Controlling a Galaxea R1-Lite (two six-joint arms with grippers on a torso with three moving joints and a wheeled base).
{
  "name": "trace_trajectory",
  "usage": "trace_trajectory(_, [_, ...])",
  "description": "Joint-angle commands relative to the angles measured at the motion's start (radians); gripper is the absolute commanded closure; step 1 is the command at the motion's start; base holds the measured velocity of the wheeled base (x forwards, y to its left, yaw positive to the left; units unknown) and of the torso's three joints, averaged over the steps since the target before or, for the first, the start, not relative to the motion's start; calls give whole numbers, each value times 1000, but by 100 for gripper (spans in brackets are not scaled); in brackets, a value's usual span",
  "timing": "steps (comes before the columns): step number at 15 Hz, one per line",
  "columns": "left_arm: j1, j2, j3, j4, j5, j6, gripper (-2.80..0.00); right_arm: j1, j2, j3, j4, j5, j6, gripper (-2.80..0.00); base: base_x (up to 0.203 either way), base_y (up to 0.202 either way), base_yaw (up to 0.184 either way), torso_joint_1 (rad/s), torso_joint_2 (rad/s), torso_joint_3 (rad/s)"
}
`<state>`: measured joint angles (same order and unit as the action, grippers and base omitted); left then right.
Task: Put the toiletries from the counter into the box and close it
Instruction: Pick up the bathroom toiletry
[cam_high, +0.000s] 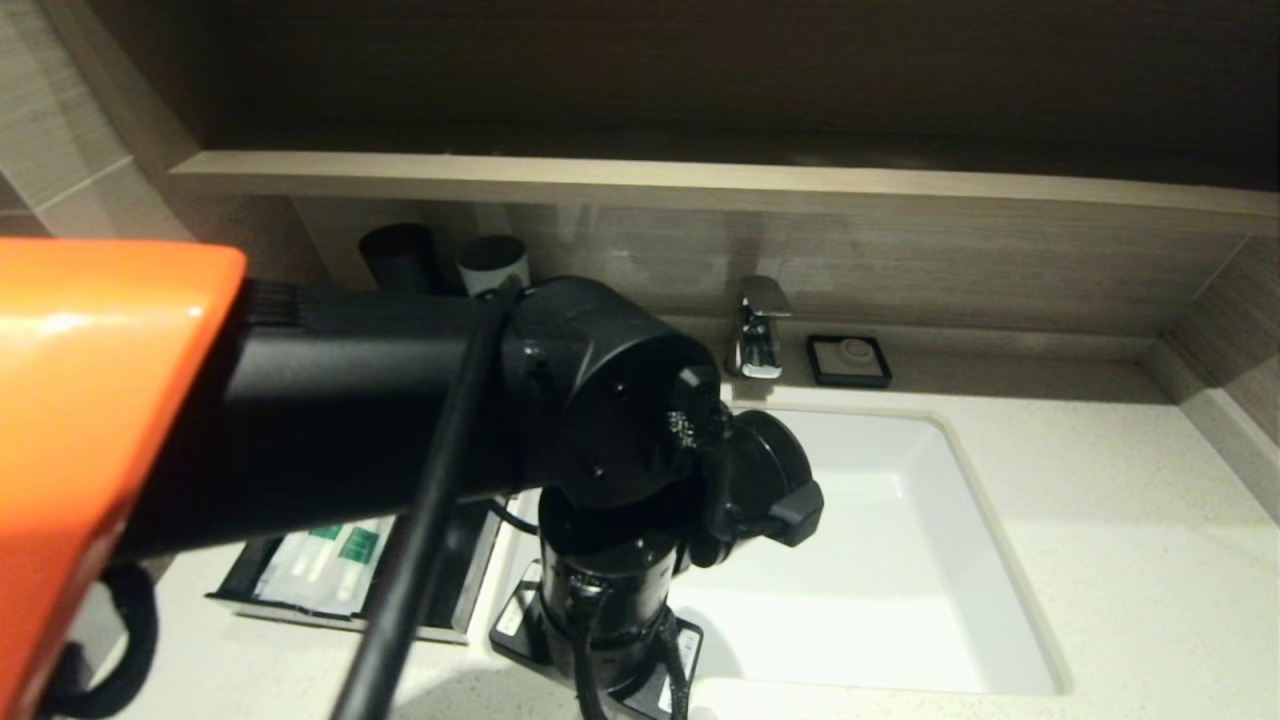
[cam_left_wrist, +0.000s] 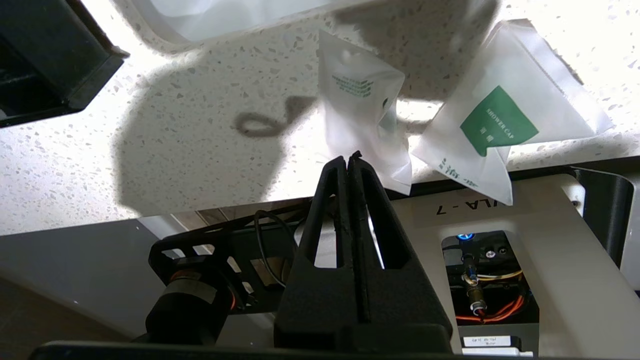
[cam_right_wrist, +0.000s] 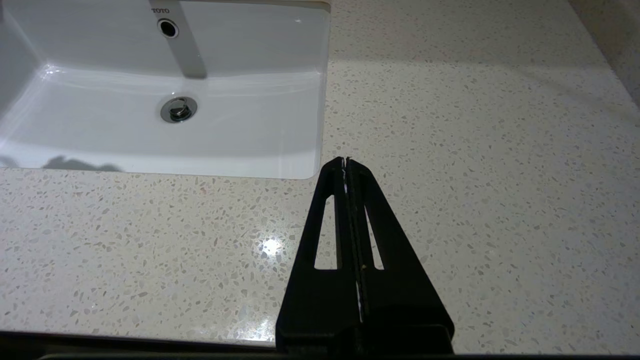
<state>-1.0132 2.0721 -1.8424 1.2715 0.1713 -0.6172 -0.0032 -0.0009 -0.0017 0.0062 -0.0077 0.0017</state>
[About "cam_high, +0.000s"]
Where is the glossy black box drawer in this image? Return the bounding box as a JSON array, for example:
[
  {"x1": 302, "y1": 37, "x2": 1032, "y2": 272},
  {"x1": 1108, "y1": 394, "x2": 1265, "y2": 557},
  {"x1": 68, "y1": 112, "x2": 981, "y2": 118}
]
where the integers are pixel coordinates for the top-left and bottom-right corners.
[{"x1": 205, "y1": 500, "x2": 503, "y2": 644}]

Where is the translucent toothbrush packet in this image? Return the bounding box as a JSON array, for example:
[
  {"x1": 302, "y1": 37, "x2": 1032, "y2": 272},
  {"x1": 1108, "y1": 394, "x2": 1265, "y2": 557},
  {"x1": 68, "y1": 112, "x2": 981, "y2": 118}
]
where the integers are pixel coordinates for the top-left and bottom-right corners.
[{"x1": 300, "y1": 520, "x2": 397, "y2": 619}]

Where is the grey plastic cup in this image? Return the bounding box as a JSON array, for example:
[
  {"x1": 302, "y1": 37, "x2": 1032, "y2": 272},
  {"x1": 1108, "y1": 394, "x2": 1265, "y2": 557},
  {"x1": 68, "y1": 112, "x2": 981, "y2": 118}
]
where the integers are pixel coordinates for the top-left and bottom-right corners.
[{"x1": 457, "y1": 235, "x2": 531, "y2": 299}]

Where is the black cup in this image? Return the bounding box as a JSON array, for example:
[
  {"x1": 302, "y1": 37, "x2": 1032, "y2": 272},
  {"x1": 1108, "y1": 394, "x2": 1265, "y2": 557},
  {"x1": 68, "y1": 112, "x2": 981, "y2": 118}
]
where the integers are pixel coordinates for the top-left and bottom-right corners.
[{"x1": 360, "y1": 222, "x2": 443, "y2": 296}]

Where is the white ceramic sink basin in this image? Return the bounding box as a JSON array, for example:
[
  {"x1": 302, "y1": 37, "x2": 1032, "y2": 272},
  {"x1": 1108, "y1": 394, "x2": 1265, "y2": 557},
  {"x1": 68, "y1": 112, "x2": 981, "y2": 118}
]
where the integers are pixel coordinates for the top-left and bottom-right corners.
[{"x1": 660, "y1": 405, "x2": 1069, "y2": 696}]

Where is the chrome faucet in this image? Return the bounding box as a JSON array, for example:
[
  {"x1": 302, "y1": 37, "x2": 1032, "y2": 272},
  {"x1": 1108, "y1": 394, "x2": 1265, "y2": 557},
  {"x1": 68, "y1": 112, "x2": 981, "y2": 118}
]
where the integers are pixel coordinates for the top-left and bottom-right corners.
[{"x1": 727, "y1": 275, "x2": 794, "y2": 379}]

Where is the black square soap dish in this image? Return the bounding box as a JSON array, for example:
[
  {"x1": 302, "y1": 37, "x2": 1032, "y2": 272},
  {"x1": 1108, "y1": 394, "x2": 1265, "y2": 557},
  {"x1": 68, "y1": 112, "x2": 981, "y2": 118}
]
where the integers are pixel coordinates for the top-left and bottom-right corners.
[{"x1": 806, "y1": 333, "x2": 893, "y2": 389}]

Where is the wooden wall ledge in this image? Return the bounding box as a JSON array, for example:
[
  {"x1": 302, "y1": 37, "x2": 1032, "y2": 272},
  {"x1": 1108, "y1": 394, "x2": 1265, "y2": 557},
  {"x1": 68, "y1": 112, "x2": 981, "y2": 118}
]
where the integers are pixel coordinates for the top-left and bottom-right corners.
[{"x1": 170, "y1": 150, "x2": 1280, "y2": 238}]

